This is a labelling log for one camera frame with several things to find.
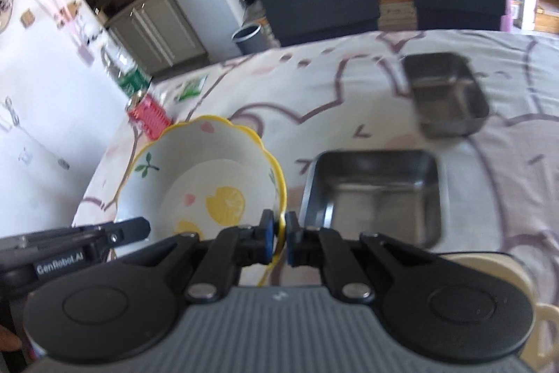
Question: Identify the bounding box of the wooden wall hook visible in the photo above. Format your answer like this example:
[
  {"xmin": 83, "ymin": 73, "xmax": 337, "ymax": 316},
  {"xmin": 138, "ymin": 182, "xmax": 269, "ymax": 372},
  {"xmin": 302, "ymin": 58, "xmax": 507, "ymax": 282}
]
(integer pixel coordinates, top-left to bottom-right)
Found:
[{"xmin": 55, "ymin": 1, "xmax": 84, "ymax": 26}]

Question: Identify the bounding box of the grey trash bin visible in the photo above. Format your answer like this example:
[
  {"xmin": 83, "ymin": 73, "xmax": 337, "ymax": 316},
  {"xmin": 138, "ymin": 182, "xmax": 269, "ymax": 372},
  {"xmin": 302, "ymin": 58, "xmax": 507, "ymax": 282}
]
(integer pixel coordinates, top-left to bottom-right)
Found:
[{"xmin": 231, "ymin": 22, "xmax": 266, "ymax": 55}]

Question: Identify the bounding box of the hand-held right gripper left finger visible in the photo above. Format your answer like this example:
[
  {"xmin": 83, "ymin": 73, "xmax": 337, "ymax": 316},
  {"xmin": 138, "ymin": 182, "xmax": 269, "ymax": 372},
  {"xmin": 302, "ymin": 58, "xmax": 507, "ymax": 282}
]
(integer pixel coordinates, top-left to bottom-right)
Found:
[{"xmin": 146, "ymin": 209, "xmax": 277, "ymax": 304}]

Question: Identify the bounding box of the steel square tray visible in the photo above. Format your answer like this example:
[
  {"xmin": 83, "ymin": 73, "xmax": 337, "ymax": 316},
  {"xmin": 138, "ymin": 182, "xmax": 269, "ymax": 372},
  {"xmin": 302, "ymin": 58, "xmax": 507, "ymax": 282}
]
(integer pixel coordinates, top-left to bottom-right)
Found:
[
  {"xmin": 402, "ymin": 52, "xmax": 491, "ymax": 139},
  {"xmin": 299, "ymin": 149, "xmax": 443, "ymax": 250}
]

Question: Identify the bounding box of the pink ribbon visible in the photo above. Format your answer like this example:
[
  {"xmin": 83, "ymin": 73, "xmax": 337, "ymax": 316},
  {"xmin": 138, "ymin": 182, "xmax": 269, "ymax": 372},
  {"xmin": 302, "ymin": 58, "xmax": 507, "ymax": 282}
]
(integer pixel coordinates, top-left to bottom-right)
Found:
[{"xmin": 30, "ymin": 0, "xmax": 94, "ymax": 65}]

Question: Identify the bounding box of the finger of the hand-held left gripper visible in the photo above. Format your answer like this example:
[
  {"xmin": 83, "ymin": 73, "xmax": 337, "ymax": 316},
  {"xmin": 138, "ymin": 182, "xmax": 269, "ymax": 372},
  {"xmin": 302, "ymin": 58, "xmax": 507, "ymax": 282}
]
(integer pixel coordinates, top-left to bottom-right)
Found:
[{"xmin": 89, "ymin": 217, "xmax": 152, "ymax": 246}]

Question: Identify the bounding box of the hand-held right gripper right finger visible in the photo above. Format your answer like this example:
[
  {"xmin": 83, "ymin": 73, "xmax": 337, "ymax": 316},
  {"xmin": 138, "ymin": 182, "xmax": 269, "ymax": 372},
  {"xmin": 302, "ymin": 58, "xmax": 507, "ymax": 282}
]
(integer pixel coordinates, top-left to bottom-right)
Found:
[{"xmin": 285, "ymin": 211, "xmax": 421, "ymax": 304}]

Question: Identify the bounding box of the green snack packet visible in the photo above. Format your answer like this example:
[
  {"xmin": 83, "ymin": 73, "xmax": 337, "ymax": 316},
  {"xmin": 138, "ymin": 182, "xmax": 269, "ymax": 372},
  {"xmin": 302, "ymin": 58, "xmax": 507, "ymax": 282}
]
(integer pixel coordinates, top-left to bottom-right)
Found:
[{"xmin": 174, "ymin": 74, "xmax": 209, "ymax": 103}]

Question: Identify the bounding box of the clear water bottle green label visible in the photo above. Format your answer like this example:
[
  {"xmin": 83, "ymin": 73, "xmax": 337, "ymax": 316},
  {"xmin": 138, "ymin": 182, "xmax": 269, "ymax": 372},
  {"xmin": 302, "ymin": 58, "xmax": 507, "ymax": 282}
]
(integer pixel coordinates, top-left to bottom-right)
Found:
[{"xmin": 100, "ymin": 43, "xmax": 153, "ymax": 96}]

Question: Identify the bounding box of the cream ceramic mug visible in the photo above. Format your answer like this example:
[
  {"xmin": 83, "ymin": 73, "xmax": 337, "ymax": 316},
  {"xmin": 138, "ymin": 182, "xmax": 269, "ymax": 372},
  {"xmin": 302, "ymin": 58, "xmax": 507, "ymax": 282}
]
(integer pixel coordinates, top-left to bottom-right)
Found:
[{"xmin": 437, "ymin": 252, "xmax": 559, "ymax": 373}]

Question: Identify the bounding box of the person's left hand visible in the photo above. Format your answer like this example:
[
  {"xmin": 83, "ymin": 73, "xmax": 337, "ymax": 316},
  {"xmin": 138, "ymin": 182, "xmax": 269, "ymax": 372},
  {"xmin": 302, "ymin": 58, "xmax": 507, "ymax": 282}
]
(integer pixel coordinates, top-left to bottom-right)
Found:
[{"xmin": 0, "ymin": 326, "xmax": 22, "ymax": 353}]

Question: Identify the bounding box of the cream kitchen base cabinet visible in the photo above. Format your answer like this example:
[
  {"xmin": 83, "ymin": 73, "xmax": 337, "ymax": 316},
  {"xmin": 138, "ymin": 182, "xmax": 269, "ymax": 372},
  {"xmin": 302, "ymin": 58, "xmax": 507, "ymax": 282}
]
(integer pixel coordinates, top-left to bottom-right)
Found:
[{"xmin": 106, "ymin": 0, "xmax": 209, "ymax": 77}]

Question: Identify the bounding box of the red drink can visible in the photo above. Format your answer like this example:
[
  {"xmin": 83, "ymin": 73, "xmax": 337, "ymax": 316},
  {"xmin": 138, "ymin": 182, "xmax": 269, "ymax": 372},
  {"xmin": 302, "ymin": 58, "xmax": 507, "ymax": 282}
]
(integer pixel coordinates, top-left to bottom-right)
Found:
[{"xmin": 126, "ymin": 90, "xmax": 174, "ymax": 141}]

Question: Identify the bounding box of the white bowl yellow scalloped rim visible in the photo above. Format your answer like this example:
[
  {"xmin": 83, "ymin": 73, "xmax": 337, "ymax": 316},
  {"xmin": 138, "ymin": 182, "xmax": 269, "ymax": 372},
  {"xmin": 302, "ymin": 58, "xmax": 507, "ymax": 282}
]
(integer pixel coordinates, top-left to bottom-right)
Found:
[{"xmin": 115, "ymin": 115, "xmax": 288, "ymax": 287}]

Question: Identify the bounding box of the printed cartoon tablecloth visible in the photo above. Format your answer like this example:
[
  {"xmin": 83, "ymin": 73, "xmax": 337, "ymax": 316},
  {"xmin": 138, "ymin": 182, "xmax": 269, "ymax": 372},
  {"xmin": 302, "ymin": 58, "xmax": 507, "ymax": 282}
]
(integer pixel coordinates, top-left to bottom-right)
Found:
[{"xmin": 72, "ymin": 29, "xmax": 559, "ymax": 295}]

